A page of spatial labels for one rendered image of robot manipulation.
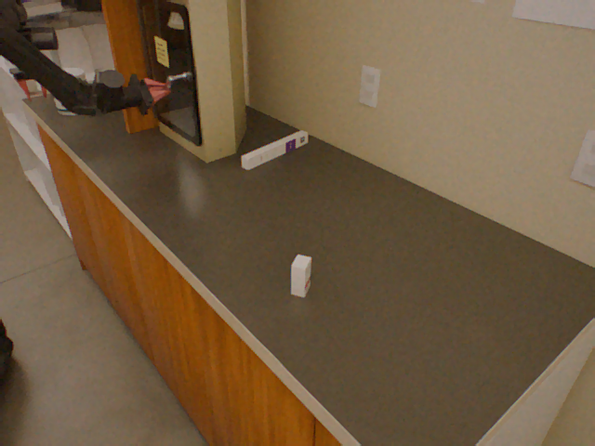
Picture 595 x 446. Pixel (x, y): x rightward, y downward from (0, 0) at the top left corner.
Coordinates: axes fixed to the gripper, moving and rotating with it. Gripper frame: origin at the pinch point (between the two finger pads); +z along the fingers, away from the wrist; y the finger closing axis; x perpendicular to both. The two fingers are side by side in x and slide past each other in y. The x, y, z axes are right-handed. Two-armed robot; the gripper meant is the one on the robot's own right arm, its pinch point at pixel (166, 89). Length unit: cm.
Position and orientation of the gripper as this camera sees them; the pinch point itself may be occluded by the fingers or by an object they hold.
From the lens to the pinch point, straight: 143.8
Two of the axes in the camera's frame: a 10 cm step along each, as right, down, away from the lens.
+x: -4.6, 2.7, 8.4
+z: 7.7, -3.4, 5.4
